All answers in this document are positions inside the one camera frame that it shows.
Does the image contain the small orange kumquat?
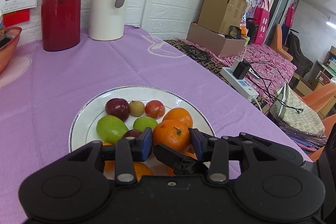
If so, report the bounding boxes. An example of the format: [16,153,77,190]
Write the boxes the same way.
[102,141,114,172]

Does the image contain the dark red plum right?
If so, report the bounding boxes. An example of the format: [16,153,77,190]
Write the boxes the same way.
[122,130,142,139]

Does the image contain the dark red plum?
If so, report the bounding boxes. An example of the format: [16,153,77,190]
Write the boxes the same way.
[105,98,130,122]
[122,130,142,139]

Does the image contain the large green fruit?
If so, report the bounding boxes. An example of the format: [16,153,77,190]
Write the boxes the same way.
[96,115,129,144]

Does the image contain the folded patterned cloth stack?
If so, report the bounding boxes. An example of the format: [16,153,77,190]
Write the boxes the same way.
[269,84,327,154]

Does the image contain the tan longan front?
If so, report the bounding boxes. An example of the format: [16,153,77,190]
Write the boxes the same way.
[129,101,145,117]

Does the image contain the dark red plum left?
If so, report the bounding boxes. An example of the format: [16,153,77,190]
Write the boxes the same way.
[105,98,130,122]

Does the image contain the white porcelain plate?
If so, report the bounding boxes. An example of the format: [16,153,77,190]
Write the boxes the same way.
[68,85,217,180]

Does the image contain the small red fruit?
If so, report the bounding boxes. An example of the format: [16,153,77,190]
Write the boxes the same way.
[145,100,166,119]

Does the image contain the white power strip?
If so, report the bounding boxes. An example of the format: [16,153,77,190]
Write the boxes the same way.
[220,67,259,101]

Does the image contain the black power adapter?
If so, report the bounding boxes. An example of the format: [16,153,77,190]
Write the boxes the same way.
[231,60,251,80]

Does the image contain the pink floral bedspread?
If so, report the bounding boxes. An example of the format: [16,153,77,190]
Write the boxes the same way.
[241,43,298,106]

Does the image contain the purple tablecloth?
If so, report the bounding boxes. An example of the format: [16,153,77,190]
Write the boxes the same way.
[0,24,313,224]

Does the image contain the patterned brown cloth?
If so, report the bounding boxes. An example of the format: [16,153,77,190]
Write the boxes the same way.
[165,39,228,83]

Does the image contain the flat cardboard box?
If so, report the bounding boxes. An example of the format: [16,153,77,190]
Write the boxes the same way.
[186,23,246,57]

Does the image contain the orange chair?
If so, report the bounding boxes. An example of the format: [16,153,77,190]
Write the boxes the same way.
[270,24,293,61]

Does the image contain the white thermos jug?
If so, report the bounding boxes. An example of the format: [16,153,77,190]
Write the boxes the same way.
[88,0,127,41]

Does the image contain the pink shopping bag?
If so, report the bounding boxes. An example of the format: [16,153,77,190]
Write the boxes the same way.
[252,0,270,44]

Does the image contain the tall cardboard box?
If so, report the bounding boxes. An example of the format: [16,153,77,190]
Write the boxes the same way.
[198,0,248,35]

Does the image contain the orange glass bowl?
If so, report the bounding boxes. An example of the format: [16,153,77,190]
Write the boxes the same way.
[0,27,22,73]

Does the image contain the red thermos jug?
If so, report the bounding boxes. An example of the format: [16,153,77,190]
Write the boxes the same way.
[41,0,81,52]

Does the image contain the stacked bowls with blue lid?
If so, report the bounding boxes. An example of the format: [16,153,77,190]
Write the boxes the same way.
[0,10,10,48]

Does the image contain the black cable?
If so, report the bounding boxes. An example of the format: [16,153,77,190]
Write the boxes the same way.
[245,61,305,114]

